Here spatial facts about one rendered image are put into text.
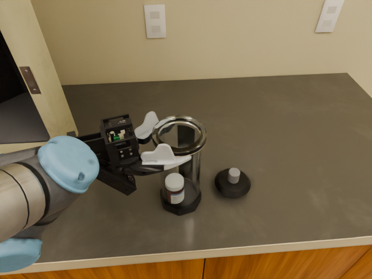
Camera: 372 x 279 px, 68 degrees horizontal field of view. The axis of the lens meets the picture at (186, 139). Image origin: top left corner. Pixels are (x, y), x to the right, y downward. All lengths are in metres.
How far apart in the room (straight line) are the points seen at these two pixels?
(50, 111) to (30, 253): 0.39
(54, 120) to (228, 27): 0.68
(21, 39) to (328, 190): 0.79
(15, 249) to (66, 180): 0.14
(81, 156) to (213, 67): 0.86
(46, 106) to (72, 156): 0.40
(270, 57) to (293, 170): 0.54
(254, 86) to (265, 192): 0.50
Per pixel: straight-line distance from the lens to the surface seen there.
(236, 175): 0.68
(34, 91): 0.73
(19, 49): 0.69
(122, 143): 0.49
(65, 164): 0.35
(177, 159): 0.51
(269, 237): 0.69
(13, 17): 0.67
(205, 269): 0.83
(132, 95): 1.06
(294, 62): 1.25
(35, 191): 0.34
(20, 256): 0.46
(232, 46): 1.13
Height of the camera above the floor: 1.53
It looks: 44 degrees down
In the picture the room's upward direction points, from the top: straight up
